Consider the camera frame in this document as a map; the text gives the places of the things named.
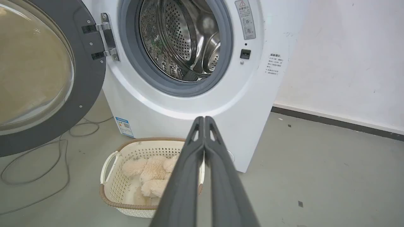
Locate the cream perforated laundry basket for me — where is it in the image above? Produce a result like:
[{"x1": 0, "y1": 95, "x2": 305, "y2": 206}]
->
[{"x1": 100, "y1": 137, "x2": 205, "y2": 218}]

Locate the thin grey floor cable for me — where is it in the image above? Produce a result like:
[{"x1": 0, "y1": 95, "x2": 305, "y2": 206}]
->
[{"x1": 0, "y1": 116, "x2": 114, "y2": 216}]

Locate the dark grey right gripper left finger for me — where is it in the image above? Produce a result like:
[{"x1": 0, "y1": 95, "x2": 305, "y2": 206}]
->
[{"x1": 149, "y1": 116, "x2": 205, "y2": 227}]

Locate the white front-load washing machine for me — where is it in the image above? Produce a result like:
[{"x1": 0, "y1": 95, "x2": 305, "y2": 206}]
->
[{"x1": 81, "y1": 0, "x2": 311, "y2": 173}]

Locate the chrome door hinge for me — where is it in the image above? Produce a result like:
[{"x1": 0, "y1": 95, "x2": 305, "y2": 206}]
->
[{"x1": 82, "y1": 13, "x2": 120, "y2": 62}]

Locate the grey round washing machine door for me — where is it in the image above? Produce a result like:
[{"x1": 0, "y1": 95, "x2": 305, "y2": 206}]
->
[{"x1": 0, "y1": 0, "x2": 107, "y2": 157}]

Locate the beige plush toy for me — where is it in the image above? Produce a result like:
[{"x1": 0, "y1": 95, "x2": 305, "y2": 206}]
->
[{"x1": 122, "y1": 155, "x2": 179, "y2": 206}]

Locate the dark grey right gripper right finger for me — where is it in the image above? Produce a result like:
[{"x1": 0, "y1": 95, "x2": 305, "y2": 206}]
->
[{"x1": 205, "y1": 116, "x2": 260, "y2": 227}]

